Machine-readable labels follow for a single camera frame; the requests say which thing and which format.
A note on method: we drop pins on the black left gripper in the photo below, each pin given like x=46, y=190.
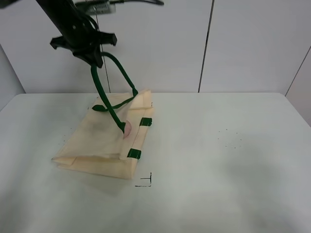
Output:
x=84, y=42

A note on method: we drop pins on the pink peach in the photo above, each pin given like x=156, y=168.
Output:
x=127, y=129

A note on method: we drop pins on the cream linen bag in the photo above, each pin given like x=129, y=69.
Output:
x=97, y=145

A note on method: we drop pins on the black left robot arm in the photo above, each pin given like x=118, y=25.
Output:
x=63, y=14

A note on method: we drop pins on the silver camera box on arm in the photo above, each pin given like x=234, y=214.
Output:
x=96, y=7

